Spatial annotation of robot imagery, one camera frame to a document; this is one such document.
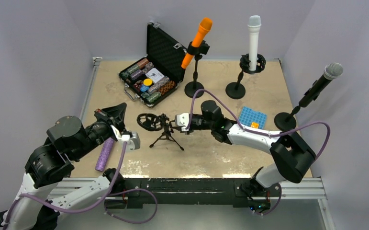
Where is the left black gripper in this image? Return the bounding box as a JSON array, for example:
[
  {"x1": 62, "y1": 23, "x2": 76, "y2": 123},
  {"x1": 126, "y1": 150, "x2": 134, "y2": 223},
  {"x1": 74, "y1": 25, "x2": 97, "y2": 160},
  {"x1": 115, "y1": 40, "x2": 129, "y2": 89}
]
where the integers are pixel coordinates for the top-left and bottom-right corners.
[{"x1": 71, "y1": 101, "x2": 127, "y2": 160}]

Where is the black tripod shock mount stand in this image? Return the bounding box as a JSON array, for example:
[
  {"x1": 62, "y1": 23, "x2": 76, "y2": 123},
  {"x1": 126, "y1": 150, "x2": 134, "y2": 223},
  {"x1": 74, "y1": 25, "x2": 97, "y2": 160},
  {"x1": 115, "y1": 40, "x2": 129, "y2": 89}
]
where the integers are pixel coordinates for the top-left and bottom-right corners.
[{"x1": 136, "y1": 113, "x2": 184, "y2": 151}]

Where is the purple glitter microphone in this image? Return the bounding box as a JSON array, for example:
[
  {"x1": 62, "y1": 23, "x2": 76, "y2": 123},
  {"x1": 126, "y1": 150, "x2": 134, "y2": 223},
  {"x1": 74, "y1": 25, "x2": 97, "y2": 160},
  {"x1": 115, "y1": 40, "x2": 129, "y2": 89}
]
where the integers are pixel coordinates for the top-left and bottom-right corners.
[{"x1": 95, "y1": 138, "x2": 114, "y2": 172}]

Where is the black round base clip stand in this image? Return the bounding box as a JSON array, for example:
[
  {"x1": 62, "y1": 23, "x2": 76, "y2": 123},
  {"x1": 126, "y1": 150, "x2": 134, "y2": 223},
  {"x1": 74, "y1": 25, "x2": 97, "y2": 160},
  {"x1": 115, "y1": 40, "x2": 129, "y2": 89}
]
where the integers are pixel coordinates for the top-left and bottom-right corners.
[{"x1": 184, "y1": 40, "x2": 210, "y2": 98}]

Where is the orange microphone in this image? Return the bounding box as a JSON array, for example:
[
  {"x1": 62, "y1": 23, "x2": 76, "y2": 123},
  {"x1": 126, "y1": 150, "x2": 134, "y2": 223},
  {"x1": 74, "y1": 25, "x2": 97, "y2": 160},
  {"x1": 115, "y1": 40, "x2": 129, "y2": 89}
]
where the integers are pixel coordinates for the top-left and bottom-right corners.
[{"x1": 181, "y1": 18, "x2": 213, "y2": 69}]

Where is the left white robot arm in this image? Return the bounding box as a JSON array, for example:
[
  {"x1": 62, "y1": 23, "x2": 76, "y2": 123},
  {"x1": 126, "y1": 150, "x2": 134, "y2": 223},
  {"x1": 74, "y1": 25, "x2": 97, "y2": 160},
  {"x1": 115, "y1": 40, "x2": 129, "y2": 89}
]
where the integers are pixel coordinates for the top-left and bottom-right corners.
[{"x1": 0, "y1": 103, "x2": 140, "y2": 230}]

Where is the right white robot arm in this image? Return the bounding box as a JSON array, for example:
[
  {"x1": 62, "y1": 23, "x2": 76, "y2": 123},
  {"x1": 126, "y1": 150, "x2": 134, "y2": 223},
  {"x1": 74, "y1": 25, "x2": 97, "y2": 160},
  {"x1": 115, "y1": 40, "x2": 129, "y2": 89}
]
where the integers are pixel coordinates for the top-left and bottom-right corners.
[{"x1": 174, "y1": 100, "x2": 317, "y2": 195}]

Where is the black stand at right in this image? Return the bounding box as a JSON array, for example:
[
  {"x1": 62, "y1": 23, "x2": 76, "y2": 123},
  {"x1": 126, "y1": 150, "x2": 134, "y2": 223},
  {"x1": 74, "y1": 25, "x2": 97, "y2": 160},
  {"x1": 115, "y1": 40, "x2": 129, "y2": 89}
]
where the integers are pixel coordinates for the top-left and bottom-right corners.
[{"x1": 274, "y1": 105, "x2": 301, "y2": 131}]

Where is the white microphone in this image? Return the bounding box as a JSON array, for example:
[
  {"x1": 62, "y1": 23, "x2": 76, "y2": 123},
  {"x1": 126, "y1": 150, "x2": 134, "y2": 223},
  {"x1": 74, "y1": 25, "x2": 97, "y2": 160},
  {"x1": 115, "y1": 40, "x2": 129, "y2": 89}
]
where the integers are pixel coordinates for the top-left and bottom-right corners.
[{"x1": 248, "y1": 15, "x2": 261, "y2": 71}]

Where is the black microphone silver grille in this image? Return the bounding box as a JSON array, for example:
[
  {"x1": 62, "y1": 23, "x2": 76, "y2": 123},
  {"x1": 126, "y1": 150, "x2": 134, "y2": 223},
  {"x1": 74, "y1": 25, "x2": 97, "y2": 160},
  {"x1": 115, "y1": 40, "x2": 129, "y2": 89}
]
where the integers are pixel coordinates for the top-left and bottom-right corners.
[{"x1": 298, "y1": 63, "x2": 343, "y2": 107}]

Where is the yellow round chip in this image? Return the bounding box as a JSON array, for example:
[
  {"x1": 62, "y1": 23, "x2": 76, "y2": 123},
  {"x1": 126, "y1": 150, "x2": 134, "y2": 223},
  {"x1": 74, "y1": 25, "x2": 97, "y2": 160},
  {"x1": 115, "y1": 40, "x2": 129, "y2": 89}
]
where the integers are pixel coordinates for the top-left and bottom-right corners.
[{"x1": 143, "y1": 79, "x2": 153, "y2": 87}]

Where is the black poker chip case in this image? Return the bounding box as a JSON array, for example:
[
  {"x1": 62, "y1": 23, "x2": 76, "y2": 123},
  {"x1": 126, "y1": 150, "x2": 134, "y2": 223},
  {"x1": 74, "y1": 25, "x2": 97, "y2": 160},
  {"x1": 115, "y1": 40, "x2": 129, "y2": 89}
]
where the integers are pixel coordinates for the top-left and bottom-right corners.
[{"x1": 118, "y1": 23, "x2": 187, "y2": 107}]

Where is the white card deck box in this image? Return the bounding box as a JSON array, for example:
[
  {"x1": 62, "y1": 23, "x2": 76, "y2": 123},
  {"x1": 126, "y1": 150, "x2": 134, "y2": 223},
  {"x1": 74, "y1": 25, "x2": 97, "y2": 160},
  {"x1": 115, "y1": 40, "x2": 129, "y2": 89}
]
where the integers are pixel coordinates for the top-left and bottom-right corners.
[{"x1": 145, "y1": 68, "x2": 165, "y2": 84}]

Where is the blue lego baseplate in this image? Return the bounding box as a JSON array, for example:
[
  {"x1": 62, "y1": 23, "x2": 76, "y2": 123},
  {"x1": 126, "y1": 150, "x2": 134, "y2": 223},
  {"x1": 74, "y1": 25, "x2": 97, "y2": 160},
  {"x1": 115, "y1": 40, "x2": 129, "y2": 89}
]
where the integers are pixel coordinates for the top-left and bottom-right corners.
[{"x1": 238, "y1": 106, "x2": 267, "y2": 129}]

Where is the orange lego brick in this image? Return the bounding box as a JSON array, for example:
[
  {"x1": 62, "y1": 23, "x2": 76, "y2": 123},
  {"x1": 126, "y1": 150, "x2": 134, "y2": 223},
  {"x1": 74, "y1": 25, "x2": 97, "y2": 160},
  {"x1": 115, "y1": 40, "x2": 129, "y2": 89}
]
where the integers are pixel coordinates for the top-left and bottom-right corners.
[{"x1": 251, "y1": 122, "x2": 259, "y2": 129}]

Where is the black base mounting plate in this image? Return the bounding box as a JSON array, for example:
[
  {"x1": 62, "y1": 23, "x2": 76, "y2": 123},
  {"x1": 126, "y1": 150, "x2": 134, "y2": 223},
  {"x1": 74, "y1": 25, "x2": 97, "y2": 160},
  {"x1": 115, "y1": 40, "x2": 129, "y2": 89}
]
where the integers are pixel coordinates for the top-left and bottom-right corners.
[{"x1": 93, "y1": 177, "x2": 282, "y2": 210}]

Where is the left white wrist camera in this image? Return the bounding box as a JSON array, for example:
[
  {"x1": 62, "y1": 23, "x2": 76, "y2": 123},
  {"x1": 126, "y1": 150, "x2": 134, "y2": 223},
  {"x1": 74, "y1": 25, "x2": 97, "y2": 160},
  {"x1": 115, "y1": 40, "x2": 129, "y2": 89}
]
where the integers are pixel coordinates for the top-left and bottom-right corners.
[{"x1": 111, "y1": 125, "x2": 141, "y2": 151}]

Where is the black shock mount round stand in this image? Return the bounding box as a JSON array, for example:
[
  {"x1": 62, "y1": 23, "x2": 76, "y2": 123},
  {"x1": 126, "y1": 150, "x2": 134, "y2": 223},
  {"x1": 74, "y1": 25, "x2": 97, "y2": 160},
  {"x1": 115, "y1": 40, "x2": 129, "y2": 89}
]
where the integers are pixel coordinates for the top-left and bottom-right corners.
[{"x1": 225, "y1": 54, "x2": 266, "y2": 99}]

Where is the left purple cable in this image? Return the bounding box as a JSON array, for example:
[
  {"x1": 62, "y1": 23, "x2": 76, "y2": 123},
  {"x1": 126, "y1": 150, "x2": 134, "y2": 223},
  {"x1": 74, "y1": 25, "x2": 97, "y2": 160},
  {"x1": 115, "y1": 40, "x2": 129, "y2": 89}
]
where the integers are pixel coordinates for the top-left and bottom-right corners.
[{"x1": 1, "y1": 141, "x2": 131, "y2": 230}]

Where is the purple cable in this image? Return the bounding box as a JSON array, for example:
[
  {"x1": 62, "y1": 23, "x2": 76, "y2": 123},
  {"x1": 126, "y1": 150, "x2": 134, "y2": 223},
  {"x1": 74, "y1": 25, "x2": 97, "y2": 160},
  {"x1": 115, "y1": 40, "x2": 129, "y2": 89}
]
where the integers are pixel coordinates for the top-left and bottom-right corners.
[
  {"x1": 1, "y1": 141, "x2": 131, "y2": 230},
  {"x1": 184, "y1": 89, "x2": 331, "y2": 162}
]

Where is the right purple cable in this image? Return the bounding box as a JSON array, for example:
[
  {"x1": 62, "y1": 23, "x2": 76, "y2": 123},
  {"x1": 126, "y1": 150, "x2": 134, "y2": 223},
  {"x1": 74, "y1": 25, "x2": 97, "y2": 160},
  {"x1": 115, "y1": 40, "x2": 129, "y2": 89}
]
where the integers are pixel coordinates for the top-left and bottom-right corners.
[{"x1": 184, "y1": 89, "x2": 331, "y2": 162}]

